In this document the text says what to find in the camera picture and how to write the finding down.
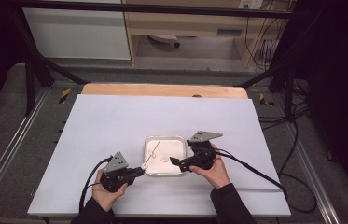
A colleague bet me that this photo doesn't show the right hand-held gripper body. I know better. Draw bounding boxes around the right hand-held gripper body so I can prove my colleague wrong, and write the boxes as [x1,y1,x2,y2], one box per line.
[187,131,224,172]

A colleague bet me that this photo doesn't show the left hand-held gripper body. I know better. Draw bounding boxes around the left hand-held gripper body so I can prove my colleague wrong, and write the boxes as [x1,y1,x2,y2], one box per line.
[100,151,137,193]

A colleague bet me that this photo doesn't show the square metal tray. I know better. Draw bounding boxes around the square metal tray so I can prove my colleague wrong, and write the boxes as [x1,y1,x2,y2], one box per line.
[143,135,188,177]

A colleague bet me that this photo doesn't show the person's right hand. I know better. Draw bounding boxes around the person's right hand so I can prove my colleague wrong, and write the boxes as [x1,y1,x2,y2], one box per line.
[188,142,232,190]

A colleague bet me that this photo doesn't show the person's left hand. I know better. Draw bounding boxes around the person's left hand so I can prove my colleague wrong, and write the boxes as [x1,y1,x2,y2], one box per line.
[91,168,129,213]

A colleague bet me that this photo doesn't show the white board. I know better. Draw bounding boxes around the white board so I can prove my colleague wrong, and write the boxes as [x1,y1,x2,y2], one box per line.
[27,94,292,217]

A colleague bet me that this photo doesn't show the wooden table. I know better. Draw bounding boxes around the wooden table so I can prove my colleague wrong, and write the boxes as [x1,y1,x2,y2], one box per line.
[80,82,249,100]

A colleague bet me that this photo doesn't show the yellow black tape strip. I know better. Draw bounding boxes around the yellow black tape strip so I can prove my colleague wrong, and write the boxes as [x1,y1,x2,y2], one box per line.
[258,92,276,107]
[58,87,73,105]

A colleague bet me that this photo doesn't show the chair base with caster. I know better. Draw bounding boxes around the chair base with caster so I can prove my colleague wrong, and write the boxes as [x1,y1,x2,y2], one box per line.
[147,34,181,49]

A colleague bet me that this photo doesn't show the light wooden desk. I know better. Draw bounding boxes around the light wooden desk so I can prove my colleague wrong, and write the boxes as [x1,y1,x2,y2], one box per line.
[121,0,291,68]

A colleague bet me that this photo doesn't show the white cabinet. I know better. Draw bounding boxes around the white cabinet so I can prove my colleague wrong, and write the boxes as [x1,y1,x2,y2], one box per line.
[21,0,132,61]

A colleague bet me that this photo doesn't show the white power strip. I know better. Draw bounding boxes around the white power strip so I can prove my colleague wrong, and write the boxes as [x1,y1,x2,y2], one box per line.
[238,0,265,10]

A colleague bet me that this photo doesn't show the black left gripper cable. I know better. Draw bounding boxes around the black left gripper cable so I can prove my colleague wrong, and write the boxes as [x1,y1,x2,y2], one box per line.
[78,156,114,217]

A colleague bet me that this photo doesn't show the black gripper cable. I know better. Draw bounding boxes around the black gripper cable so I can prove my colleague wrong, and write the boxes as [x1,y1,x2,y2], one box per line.
[214,148,317,215]
[78,156,114,217]

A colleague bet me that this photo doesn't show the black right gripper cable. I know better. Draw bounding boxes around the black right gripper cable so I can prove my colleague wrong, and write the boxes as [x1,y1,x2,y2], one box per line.
[214,148,317,215]

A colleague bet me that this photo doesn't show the black floor cables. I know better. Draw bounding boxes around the black floor cables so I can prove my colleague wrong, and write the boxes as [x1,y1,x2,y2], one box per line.
[257,77,312,133]

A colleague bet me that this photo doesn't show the hanging black cables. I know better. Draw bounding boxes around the hanging black cables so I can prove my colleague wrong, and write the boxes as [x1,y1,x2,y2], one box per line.
[244,8,291,72]

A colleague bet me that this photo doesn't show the aluminium floor rail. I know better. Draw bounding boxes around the aluminium floor rail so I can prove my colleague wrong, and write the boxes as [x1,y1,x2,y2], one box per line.
[0,88,50,204]
[285,122,341,224]

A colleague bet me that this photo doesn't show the black metal frame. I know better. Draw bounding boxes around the black metal frame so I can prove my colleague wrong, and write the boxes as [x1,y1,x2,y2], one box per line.
[6,0,299,117]

